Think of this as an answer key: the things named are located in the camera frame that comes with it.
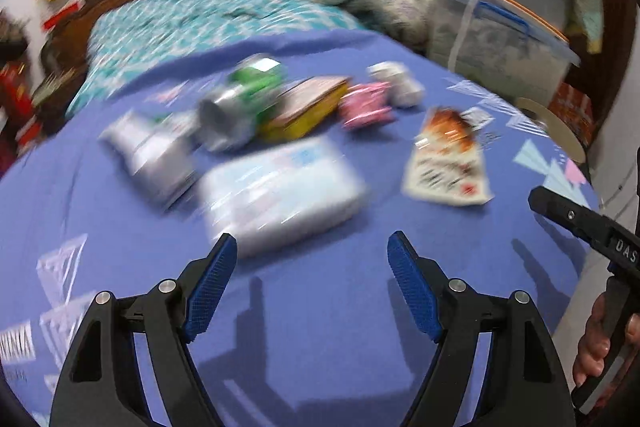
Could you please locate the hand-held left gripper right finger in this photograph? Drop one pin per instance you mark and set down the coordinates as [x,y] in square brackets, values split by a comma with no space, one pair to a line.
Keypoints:
[412,287]

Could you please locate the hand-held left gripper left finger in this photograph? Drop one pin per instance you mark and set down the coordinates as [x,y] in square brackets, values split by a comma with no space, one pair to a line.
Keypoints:
[212,287]

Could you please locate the teal patterned bedsheet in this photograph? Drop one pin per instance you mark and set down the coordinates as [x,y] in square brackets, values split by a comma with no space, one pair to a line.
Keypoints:
[200,17]

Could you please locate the clear storage box blue lid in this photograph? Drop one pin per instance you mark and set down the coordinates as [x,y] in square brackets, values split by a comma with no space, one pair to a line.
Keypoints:
[505,47]

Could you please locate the person's right hand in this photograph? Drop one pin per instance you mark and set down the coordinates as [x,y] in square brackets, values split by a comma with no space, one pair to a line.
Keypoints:
[592,342]

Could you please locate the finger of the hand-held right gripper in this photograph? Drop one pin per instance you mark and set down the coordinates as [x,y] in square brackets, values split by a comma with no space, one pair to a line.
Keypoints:
[567,213]

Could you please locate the white tissue pack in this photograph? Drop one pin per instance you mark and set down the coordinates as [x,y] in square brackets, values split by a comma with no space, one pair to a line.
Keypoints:
[280,197]

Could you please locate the red clutter pile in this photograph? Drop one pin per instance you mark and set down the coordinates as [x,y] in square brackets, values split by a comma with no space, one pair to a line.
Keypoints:
[15,102]

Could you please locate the brown wooden frame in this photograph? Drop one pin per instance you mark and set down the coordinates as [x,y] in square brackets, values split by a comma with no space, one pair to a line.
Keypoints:
[612,57]

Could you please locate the green drink can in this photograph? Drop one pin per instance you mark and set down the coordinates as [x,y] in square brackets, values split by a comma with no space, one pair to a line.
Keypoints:
[235,107]

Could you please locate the brown wooden headboard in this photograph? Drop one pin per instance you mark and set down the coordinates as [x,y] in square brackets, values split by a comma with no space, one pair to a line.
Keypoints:
[65,37]

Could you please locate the red wall sticker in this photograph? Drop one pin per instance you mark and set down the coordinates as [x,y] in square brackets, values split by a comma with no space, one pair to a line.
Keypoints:
[60,14]

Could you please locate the small white wrapper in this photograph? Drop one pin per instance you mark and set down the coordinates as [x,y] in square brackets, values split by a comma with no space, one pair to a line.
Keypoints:
[479,117]

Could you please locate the orange and white snack wrapper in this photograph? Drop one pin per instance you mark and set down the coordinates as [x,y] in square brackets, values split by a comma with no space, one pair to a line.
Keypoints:
[447,157]

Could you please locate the white paper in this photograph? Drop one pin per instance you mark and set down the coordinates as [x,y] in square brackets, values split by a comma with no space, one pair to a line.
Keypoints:
[397,82]

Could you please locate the orange printed bag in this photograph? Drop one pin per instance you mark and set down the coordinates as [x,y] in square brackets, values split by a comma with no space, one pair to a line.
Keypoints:
[575,107]

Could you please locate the silver foil packet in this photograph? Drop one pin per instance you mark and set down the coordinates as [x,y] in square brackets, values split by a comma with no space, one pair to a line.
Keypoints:
[150,157]

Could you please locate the beige round wastebasket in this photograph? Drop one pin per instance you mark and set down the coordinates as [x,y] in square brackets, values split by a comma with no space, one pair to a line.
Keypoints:
[555,127]

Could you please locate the grey patterned pillow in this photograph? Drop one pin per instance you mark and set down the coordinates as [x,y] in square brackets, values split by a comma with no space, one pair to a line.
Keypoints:
[390,2]

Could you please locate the pink snack packet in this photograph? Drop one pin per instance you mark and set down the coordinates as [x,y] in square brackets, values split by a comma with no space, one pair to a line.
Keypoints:
[365,107]

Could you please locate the yellow cardboard box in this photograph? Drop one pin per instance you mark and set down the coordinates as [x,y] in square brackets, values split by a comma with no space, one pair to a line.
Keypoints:
[305,109]

